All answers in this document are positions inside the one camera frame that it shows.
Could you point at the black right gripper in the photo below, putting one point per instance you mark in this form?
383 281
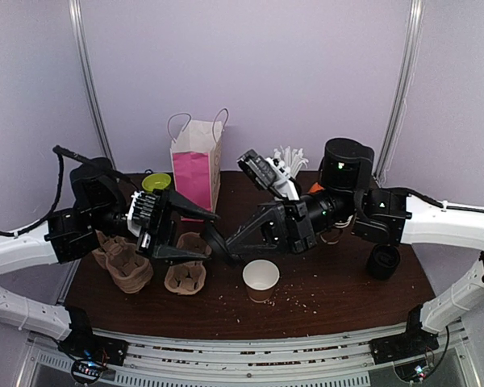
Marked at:
292 226

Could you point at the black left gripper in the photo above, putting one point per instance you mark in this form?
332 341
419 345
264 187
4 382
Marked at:
156 231

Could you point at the black cup lid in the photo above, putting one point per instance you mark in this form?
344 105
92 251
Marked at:
217 244

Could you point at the single brown paper cup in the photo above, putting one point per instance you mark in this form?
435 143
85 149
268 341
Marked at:
260 278

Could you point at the single pulp cup carrier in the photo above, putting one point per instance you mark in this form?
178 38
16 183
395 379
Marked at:
188 278

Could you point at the stack of pulp cup carriers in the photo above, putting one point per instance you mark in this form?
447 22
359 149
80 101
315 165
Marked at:
128 270

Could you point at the stack of brown paper cups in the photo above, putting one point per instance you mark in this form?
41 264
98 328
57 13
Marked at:
332 237

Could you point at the stack of black cup lids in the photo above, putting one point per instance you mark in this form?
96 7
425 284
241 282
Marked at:
382 262

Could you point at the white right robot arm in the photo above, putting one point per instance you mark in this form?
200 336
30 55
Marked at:
386 217

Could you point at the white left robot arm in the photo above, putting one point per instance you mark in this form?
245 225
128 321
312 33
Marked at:
62 236

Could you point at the green plastic bowl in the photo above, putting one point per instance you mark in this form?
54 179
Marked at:
156 181

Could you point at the white pink paper bag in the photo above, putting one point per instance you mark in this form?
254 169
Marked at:
195 153

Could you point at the orange plastic bowl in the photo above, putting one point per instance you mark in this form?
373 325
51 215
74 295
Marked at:
315 188

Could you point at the glass jar of straws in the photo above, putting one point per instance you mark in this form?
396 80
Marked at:
290 158

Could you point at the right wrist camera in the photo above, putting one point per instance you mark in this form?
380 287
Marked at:
269 174

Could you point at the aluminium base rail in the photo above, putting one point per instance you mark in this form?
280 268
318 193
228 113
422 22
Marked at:
342 359

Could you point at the aluminium frame post right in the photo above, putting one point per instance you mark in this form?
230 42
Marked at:
405 78

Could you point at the aluminium frame post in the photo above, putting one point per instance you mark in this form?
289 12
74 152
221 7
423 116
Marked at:
405 78
79 32

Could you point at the aluminium frame post left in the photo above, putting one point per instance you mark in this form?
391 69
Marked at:
79 32

